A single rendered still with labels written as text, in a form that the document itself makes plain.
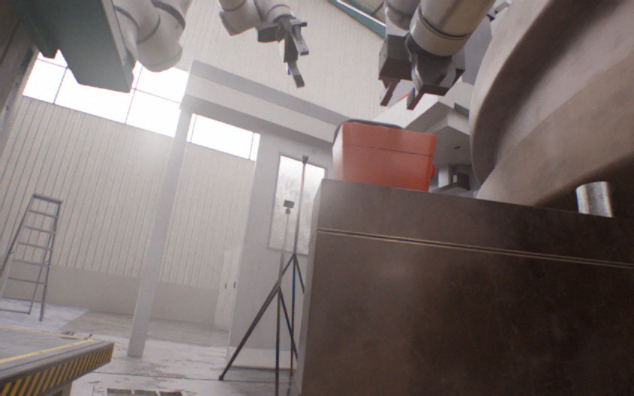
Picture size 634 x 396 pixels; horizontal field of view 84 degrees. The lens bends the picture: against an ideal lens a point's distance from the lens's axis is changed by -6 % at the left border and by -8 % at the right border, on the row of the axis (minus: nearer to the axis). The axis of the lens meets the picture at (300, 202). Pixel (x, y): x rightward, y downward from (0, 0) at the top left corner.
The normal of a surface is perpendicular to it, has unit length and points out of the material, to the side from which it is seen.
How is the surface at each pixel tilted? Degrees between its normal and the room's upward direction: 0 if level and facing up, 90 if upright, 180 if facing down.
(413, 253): 90
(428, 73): 90
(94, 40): 180
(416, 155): 97
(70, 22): 180
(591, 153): 90
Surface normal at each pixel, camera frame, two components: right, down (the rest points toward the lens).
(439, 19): -0.65, 0.71
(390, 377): 0.08, -0.29
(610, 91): -0.99, -0.14
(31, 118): 0.46, -0.22
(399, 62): -0.11, 0.95
